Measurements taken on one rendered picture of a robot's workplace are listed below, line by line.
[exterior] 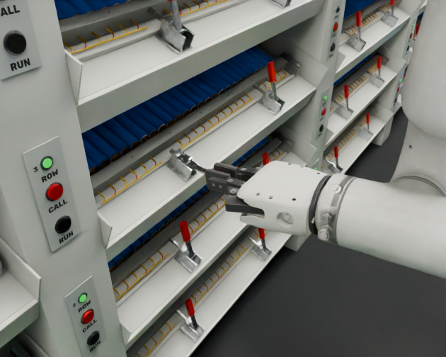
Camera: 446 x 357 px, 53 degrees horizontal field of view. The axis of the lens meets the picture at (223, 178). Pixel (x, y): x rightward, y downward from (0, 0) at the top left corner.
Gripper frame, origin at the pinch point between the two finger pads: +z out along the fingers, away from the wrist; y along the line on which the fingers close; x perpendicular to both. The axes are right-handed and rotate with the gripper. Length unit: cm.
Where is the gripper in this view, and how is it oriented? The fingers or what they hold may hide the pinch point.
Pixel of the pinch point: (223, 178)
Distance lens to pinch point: 63.2
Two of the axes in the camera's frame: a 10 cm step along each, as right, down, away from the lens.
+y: 5.7, -4.6, 6.8
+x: -1.1, -8.6, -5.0
